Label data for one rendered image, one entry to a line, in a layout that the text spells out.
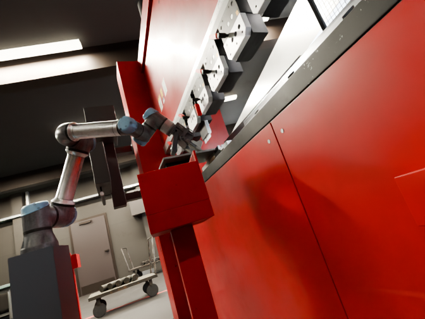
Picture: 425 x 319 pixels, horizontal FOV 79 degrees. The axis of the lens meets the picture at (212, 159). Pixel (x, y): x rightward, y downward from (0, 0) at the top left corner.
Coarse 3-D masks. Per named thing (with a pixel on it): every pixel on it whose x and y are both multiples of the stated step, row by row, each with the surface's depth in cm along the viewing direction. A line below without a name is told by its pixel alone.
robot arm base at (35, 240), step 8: (24, 232) 118; (32, 232) 118; (40, 232) 119; (48, 232) 121; (24, 240) 117; (32, 240) 116; (40, 240) 117; (48, 240) 119; (56, 240) 123; (24, 248) 115; (32, 248) 114; (40, 248) 115
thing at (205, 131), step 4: (204, 120) 137; (204, 124) 137; (208, 124) 137; (200, 128) 143; (204, 128) 138; (208, 128) 136; (200, 132) 144; (204, 132) 139; (208, 132) 135; (204, 136) 140; (208, 136) 137; (204, 140) 143
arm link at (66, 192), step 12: (84, 144) 140; (72, 156) 138; (84, 156) 142; (72, 168) 138; (60, 180) 138; (72, 180) 138; (60, 192) 136; (72, 192) 139; (60, 204) 134; (72, 204) 138; (60, 216) 132; (72, 216) 139
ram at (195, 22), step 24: (168, 0) 144; (192, 0) 116; (216, 0) 97; (168, 24) 151; (192, 24) 120; (216, 24) 100; (168, 48) 159; (192, 48) 125; (144, 72) 234; (168, 72) 168; (168, 96) 178; (168, 144) 203
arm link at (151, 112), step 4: (148, 108) 131; (152, 108) 132; (148, 112) 130; (152, 112) 131; (156, 112) 132; (144, 116) 131; (148, 116) 130; (152, 116) 130; (156, 116) 130; (160, 116) 131; (164, 116) 133; (148, 120) 131; (152, 120) 130; (156, 120) 130; (160, 120) 131; (164, 120) 131; (148, 124) 130; (152, 124) 131; (156, 124) 131; (160, 124) 131; (156, 128) 133
